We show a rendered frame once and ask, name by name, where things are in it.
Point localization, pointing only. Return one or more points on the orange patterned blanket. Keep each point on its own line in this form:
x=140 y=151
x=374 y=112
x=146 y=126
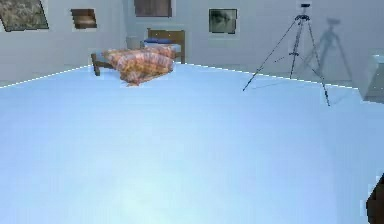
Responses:
x=143 y=63

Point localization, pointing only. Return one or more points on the blue pillow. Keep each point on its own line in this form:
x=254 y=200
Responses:
x=165 y=41
x=150 y=40

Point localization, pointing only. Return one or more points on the brown wooden bed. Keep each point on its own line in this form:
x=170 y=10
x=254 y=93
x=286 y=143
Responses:
x=173 y=36

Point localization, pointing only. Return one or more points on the white bin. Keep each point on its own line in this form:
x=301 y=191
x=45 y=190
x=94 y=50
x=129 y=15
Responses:
x=132 y=42

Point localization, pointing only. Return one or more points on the grey green framed picture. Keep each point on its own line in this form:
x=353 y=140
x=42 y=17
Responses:
x=222 y=20

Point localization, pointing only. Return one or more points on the dark brown framed picture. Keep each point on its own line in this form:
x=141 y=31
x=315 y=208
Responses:
x=153 y=8

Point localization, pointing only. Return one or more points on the white chest of drawers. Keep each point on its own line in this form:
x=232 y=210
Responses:
x=375 y=76

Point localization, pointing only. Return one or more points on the grey mottled framed picture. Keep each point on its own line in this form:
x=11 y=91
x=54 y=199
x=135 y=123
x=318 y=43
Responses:
x=22 y=14

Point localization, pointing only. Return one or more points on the dark brown round object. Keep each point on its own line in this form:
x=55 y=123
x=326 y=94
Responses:
x=376 y=203

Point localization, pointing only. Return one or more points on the black camera tripod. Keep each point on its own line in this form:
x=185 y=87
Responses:
x=300 y=43

